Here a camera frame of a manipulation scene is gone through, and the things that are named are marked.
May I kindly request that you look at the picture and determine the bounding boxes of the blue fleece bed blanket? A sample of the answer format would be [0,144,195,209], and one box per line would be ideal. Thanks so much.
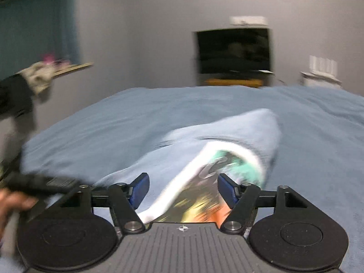
[22,86,363,272]

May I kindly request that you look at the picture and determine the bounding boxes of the light blue denim jeans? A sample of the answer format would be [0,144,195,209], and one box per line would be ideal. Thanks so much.
[93,107,283,197]

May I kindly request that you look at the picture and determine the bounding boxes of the teal window curtain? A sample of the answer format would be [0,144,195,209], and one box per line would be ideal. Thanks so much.
[1,0,81,79]

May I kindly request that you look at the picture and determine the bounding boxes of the person's left hand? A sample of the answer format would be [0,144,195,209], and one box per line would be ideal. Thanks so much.
[0,188,38,243]

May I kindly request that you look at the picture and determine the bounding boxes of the black television screen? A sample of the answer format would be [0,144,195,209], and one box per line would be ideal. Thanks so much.
[195,28,271,74]

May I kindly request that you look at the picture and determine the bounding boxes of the white box above television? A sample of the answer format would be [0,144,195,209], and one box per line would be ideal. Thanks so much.
[230,16,268,26]

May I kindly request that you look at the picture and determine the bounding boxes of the yellow television stand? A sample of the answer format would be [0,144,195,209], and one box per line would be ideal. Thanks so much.
[203,78,263,88]

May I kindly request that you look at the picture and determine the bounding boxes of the white colourful printed t-shirt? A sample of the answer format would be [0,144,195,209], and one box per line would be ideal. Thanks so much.
[138,141,265,226]

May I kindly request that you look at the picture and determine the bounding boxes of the wooden window sill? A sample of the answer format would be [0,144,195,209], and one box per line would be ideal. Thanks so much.
[53,62,94,78]

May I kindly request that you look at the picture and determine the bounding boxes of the pink item on sill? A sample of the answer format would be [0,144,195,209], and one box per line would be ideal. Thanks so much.
[41,53,70,67]

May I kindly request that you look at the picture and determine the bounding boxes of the patterned cloth on sill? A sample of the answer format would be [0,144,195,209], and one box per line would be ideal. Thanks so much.
[18,62,57,96]

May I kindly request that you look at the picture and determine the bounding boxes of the white wifi router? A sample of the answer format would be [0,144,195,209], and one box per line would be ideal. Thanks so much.
[301,56,342,89]

